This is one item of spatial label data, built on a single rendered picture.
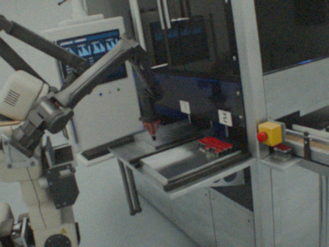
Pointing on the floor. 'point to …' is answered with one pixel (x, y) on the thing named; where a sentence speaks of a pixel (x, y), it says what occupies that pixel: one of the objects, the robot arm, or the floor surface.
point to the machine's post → (254, 116)
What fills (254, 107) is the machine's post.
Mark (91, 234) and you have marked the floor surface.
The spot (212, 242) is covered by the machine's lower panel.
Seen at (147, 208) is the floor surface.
